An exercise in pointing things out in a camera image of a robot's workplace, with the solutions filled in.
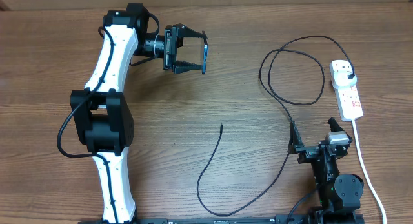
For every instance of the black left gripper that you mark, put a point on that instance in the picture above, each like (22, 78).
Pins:
(170, 48)

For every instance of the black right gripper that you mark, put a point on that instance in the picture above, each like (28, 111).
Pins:
(308, 152)

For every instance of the blue Galaxy smartphone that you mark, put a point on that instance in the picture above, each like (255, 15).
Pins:
(204, 57)

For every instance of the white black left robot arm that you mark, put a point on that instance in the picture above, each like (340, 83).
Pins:
(103, 120)

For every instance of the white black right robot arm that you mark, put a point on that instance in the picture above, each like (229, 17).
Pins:
(339, 194)

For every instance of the white charger plug adapter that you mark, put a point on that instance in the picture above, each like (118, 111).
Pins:
(340, 79)

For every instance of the white power strip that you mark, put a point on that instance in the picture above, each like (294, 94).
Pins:
(348, 100)

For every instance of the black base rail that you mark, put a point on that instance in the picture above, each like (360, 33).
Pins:
(278, 219)

